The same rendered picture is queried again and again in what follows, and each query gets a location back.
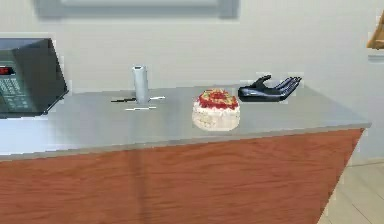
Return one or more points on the white cake with strawberries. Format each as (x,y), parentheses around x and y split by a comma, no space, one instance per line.
(216,111)

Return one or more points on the wooden counter with grey top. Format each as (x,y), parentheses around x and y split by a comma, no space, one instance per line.
(173,180)

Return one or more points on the silver butter knife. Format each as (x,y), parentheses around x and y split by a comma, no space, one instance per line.
(140,108)

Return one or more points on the grey cylinder shaker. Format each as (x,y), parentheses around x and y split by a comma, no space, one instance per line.
(140,83)

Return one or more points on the black hand sculpture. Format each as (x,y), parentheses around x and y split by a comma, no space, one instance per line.
(263,92)

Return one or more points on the grey framed window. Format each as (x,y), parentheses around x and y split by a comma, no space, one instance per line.
(136,6)

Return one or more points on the black microwave oven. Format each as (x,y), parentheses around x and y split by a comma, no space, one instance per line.
(28,76)

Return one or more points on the brown wooden shelf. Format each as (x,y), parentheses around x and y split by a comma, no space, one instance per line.
(377,35)

